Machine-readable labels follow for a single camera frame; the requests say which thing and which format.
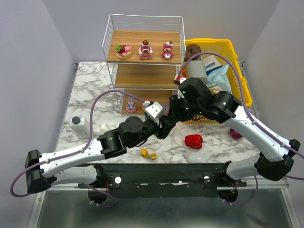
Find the purple bunny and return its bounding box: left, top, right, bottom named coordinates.
left=125, top=96, right=137, bottom=113

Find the purple bunny figure toy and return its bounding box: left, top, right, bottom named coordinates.
left=163, top=103, right=170, bottom=115

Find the pink bear cake toy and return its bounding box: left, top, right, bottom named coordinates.
left=161, top=41, right=173, bottom=60

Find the pink bear strawberry toy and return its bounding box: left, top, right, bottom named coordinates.
left=138, top=40, right=153, bottom=61

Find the pink strawberry cake toy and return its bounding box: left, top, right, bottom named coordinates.
left=115, top=44, right=132, bottom=60

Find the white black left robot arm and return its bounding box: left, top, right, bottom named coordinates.
left=25, top=116, right=175, bottom=194

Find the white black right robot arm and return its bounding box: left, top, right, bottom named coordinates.
left=169, top=76, right=300, bottom=181

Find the yellow duck toy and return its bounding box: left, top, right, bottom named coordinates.
left=141, top=149, right=149, bottom=158

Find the light blue snack bag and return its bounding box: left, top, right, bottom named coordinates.
left=206, top=64, right=232, bottom=94

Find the grey paper roll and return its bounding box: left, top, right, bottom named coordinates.
left=185, top=60, right=207, bottom=83

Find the white blue box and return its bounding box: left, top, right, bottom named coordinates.
left=202, top=55, right=222, bottom=75

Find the red bell pepper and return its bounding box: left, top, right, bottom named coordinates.
left=184, top=134, right=204, bottom=150

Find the brown chocolate donut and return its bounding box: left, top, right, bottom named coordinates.
left=184, top=44, right=201, bottom=61

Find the white bottle grey cap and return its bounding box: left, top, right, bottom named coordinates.
left=69, top=116, right=90, bottom=139

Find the purple onion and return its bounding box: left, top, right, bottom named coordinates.
left=229, top=128, right=243, bottom=139

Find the yellow plastic basket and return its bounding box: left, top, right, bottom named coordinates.
left=185, top=38, right=253, bottom=111

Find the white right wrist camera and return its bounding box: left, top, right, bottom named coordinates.
left=173, top=75, right=187, bottom=99

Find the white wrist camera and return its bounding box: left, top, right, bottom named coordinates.
left=173, top=75, right=187, bottom=99
left=142, top=100, right=165, bottom=125

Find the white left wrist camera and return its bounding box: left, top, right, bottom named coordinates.
left=142, top=100, right=165, bottom=125

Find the white wire wooden shelf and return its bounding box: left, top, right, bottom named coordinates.
left=102, top=14, right=186, bottom=105

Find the aluminium frame rail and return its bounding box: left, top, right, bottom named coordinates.
left=28, top=178, right=300, bottom=228

